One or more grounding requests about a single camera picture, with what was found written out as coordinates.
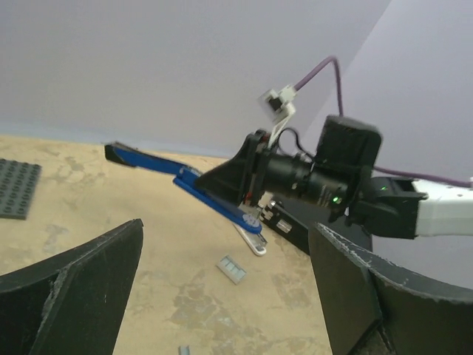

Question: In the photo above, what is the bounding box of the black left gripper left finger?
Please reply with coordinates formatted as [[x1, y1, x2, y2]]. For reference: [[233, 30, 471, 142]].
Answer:
[[1, 219, 143, 355]]

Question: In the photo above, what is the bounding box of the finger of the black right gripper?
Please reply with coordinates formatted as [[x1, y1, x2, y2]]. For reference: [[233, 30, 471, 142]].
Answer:
[[194, 138, 255, 203]]

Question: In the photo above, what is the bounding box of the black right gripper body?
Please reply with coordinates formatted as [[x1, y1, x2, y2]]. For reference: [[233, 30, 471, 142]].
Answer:
[[241, 129, 270, 206]]

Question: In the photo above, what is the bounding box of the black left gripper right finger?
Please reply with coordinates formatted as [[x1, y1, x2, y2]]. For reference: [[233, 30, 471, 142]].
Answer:
[[309, 223, 472, 354]]

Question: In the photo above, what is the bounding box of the blue black stapler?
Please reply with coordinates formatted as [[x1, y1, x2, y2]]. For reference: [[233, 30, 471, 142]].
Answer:
[[104, 141, 262, 234]]

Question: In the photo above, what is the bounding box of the white stapler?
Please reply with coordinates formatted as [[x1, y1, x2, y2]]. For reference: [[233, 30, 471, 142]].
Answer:
[[234, 224, 268, 257]]

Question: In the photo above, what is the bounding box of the grey staple tray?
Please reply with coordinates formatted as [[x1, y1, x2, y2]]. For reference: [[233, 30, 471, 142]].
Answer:
[[216, 255, 247, 285]]

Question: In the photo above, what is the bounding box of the grey staple strip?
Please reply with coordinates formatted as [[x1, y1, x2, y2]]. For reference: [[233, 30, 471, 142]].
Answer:
[[178, 345, 191, 355]]

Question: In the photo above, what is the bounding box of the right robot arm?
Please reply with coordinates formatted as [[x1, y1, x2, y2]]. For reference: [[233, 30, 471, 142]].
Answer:
[[195, 115, 472, 239]]

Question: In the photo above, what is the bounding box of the black ribbed case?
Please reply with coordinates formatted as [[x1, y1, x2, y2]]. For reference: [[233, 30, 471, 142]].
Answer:
[[264, 199, 374, 256]]

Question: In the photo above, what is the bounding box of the grey studded baseplate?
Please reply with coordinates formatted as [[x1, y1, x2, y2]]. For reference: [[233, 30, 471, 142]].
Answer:
[[0, 158, 41, 220]]

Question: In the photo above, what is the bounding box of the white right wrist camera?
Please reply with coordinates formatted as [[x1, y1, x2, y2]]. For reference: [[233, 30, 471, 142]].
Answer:
[[259, 85, 297, 147]]

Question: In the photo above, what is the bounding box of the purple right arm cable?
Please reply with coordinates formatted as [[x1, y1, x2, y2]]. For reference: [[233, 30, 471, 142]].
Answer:
[[293, 55, 473, 188]]

